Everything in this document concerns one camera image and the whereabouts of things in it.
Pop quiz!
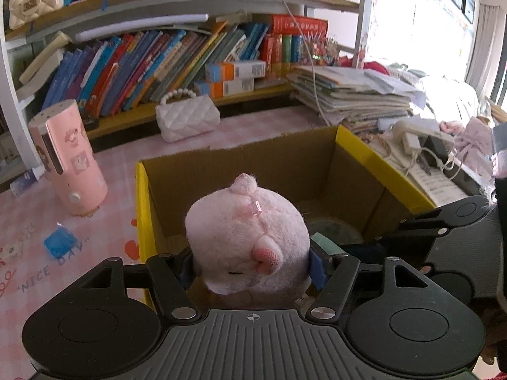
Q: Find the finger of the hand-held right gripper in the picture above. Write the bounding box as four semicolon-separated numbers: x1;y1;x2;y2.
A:
379;196;491;244
343;241;426;265

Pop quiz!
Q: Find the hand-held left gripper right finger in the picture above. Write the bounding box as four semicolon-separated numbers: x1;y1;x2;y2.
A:
306;245;436;322

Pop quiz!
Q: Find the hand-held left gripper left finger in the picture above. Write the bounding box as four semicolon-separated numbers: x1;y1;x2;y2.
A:
74;251;201;322

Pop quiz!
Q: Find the pink plush pig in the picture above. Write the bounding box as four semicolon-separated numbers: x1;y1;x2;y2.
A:
185;173;311;307

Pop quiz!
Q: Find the yellow cardboard box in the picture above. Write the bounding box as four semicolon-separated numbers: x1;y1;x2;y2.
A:
135;125;437;313

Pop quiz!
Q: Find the open notebook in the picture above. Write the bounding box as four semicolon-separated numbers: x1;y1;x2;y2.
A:
408;158;470;206

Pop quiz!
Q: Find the grey round container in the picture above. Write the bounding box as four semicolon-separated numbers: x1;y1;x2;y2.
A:
307;217;364;246

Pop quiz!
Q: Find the black power adapter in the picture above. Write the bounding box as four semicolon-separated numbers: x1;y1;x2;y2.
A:
420;135;456;171

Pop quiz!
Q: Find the pink doll dress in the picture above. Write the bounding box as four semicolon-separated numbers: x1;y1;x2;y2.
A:
440;117;496;179

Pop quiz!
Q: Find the white charger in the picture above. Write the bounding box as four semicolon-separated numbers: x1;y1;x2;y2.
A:
392;121;456;155

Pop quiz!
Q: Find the pink checked tablecloth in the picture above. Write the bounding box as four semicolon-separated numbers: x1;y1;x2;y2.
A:
0;105;329;380

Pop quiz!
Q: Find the white bedding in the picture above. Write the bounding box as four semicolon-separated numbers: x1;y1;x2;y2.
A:
412;75;482;123

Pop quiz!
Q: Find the small blue packet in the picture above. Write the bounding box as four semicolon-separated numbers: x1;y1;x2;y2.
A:
43;224;79;260

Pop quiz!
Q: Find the stack of papers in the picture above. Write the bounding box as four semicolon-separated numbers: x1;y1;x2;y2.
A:
286;64;426;133

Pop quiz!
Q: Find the white quilted purse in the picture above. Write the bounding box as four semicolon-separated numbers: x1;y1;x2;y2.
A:
155;89;221;143

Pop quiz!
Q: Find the pink cylindrical humidifier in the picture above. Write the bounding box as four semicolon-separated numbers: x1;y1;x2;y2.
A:
28;99;108;218

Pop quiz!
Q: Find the grey curtain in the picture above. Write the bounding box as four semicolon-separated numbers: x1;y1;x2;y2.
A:
467;2;504;99

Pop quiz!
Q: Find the small orange white box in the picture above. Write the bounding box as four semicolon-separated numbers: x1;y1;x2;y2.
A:
194;77;255;99

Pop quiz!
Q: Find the row of blue leaning books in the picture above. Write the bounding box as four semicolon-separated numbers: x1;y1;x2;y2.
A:
42;22;272;117

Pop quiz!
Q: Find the colourful tinsel decoration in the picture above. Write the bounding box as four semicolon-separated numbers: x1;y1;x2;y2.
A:
301;35;339;66

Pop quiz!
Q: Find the large orange white box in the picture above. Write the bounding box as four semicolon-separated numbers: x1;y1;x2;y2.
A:
205;60;267;84

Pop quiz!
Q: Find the set of small upright books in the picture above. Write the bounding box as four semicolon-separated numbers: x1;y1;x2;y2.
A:
259;33;305;80

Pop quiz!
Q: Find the red flat box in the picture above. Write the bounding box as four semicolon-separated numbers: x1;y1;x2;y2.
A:
270;14;329;37

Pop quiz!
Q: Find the white paper roll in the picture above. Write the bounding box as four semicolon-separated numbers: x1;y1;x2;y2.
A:
75;13;209;42

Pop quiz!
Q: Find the cream hardcover book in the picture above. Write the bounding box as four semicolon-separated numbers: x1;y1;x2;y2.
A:
18;32;72;86

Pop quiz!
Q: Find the white cable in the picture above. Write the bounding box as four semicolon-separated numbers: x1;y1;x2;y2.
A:
269;0;331;126

